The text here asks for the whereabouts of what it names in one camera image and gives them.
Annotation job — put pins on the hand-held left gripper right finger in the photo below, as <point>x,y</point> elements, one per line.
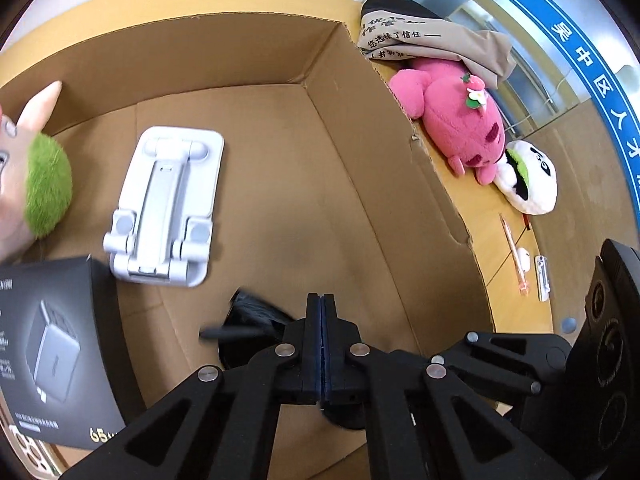
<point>332,355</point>

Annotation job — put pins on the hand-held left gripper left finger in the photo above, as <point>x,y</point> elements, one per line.
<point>312,355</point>

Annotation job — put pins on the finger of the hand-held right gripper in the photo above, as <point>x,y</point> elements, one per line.
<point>500,360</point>

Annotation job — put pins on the shallow cardboard box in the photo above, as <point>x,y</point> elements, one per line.
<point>300,185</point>

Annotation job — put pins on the white folding phone stand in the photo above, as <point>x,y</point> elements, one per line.
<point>160,200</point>

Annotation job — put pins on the black charger box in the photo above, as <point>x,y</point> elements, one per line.
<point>50,340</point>

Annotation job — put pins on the small grey round disc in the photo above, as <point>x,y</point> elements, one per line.
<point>568,325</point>

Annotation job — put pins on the small white rectangular device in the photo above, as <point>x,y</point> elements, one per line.
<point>542,277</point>

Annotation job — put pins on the white earbud case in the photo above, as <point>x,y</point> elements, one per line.
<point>523,259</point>

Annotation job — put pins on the red pen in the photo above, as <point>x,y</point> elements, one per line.
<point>526,221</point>

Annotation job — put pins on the white panda plush toy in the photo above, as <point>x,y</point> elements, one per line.
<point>535,190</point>

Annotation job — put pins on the pink plush toy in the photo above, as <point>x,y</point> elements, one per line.
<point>450,120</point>

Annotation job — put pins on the beige phone case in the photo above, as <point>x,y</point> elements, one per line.
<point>25,452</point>

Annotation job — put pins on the pig plush toy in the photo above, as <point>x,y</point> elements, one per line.
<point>45,185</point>

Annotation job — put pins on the beige printed cloth bag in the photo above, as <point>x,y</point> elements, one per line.
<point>450,40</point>

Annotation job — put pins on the glass door with blue band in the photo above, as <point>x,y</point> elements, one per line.
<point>480,0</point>

